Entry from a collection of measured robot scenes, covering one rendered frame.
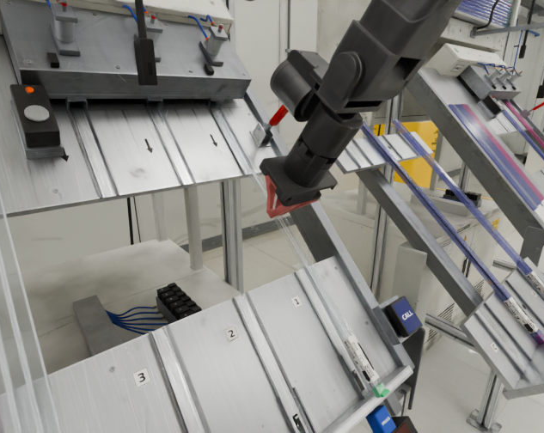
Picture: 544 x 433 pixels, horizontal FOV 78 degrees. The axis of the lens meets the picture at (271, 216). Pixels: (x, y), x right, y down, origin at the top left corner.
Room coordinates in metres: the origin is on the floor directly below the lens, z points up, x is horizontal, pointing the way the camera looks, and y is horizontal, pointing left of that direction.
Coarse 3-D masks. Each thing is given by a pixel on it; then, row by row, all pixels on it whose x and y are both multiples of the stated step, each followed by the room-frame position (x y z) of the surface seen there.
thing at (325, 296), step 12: (228, 120) 0.61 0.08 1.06; (228, 132) 0.59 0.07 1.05; (240, 144) 0.57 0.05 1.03; (240, 156) 0.56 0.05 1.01; (252, 168) 0.54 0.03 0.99; (252, 180) 0.54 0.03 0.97; (264, 192) 0.51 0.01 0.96; (276, 204) 0.50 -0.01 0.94; (276, 216) 0.49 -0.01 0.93; (288, 228) 0.48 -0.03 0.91; (288, 240) 0.47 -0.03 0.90; (300, 252) 0.45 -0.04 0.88; (300, 264) 0.45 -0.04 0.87; (312, 264) 0.44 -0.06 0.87; (312, 276) 0.43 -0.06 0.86; (324, 288) 0.42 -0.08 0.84; (324, 300) 0.41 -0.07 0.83; (336, 312) 0.40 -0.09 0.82; (336, 324) 0.39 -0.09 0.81; (348, 336) 0.37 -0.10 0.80; (372, 384) 0.34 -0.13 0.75
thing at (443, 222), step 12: (372, 132) 0.72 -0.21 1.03; (384, 156) 0.68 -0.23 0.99; (396, 168) 0.66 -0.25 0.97; (408, 180) 0.64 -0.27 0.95; (420, 192) 0.62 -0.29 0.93; (432, 204) 0.61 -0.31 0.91; (444, 228) 0.58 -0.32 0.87; (456, 240) 0.56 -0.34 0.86; (468, 252) 0.54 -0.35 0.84; (480, 264) 0.53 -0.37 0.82; (492, 276) 0.52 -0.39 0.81; (492, 288) 0.51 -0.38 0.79; (504, 300) 0.49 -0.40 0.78; (540, 336) 0.45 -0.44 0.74
